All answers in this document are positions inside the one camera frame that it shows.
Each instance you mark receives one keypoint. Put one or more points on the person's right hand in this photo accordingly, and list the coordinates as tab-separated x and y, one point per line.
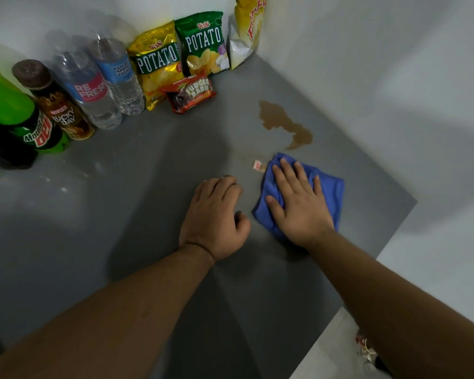
304	213

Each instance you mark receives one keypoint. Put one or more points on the person's left hand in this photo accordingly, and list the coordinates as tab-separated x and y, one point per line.
211	224

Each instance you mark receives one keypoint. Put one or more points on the person's right little finger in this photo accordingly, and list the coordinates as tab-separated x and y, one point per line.
318	188

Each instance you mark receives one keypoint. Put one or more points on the person's right thumb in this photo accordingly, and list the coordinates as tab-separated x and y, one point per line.
275	209

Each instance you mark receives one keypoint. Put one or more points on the person's left middle finger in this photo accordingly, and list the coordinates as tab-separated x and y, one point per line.
224	186

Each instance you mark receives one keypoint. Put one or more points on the person's left thumb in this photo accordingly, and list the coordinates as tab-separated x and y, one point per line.
243	224

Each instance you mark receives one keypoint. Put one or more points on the person's left little finger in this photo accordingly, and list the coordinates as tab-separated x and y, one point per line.
198	192

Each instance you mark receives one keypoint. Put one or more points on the person's right middle finger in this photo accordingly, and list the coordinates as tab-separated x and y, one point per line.
293	176

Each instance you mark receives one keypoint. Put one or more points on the blue cleaning cloth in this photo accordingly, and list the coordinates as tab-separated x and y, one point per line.
330	189

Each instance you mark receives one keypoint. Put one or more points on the person's right forearm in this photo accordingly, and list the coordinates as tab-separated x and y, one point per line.
403	311

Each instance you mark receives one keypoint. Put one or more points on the person's left forearm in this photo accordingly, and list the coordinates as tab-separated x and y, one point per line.
114	315

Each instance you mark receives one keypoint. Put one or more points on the small white paper scrap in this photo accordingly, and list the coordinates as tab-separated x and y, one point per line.
258	166

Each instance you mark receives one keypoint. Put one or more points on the brown liquid spill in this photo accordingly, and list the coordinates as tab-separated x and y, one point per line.
278	118

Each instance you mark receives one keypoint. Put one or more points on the red chocolate bar packet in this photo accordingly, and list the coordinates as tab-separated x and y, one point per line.
189	93

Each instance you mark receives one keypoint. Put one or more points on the gold potato chip bag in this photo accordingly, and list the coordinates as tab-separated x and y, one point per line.
158	63

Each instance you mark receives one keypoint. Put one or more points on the water bottle with blue label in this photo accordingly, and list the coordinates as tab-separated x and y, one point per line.
118	74

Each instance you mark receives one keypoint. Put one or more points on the green potato chip bag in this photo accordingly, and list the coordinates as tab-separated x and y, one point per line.
203	45

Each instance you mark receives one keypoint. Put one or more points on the water bottle with red label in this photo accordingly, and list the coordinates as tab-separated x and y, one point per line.
87	90

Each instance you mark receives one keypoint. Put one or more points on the yellow snack bag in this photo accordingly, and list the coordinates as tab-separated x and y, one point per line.
247	29

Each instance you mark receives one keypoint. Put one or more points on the brown coffee drink bottle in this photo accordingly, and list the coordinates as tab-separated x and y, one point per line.
57	106

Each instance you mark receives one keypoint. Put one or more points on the dark soda bottle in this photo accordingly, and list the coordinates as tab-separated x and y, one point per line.
6	147

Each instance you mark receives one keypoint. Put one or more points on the green soda bottle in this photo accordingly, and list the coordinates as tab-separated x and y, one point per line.
12	110

